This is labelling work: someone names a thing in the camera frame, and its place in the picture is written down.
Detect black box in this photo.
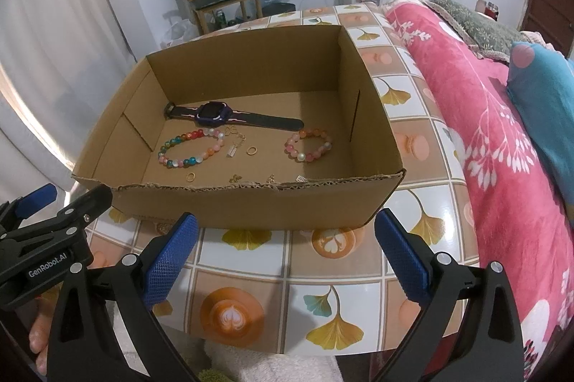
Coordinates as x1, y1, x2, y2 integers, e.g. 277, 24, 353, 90
262, 2, 297, 19

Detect white plastic bag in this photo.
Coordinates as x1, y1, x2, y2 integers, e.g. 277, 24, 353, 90
160, 11, 199, 49

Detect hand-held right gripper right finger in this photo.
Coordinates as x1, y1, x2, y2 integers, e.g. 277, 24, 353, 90
374, 209, 525, 382

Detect pink floral blanket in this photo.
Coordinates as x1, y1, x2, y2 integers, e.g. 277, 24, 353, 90
381, 0, 574, 382

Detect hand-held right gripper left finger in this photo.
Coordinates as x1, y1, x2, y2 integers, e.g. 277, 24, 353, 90
47, 212, 199, 382

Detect pink beaded bracelet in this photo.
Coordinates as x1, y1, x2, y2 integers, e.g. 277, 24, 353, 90
284, 128, 334, 163

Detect purple smartwatch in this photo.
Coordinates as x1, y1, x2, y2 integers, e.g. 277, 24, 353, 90
164, 101, 305, 131

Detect gold chain earring silver pendant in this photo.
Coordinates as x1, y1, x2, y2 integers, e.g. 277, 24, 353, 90
225, 125, 249, 159
266, 173, 308, 185

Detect white curtain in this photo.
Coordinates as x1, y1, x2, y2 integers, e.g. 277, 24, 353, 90
0, 0, 138, 205

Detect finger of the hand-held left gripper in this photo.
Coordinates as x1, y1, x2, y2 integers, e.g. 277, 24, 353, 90
0, 185, 114, 251
0, 183, 58, 231

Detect brown cardboard box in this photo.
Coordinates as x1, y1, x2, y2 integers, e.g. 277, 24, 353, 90
71, 24, 407, 231

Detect rainbow beaded bracelet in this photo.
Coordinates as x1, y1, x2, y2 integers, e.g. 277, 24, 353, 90
157, 128, 227, 168

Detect blue pillow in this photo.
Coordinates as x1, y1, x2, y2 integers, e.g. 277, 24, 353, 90
507, 42, 574, 222

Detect white fluffy cloth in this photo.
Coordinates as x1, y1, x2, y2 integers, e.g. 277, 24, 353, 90
196, 339, 351, 382

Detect green floral pillow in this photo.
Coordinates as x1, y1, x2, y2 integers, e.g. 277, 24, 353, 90
425, 0, 535, 62

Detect person's left hand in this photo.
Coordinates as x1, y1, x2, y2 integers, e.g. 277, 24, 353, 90
28, 287, 64, 370

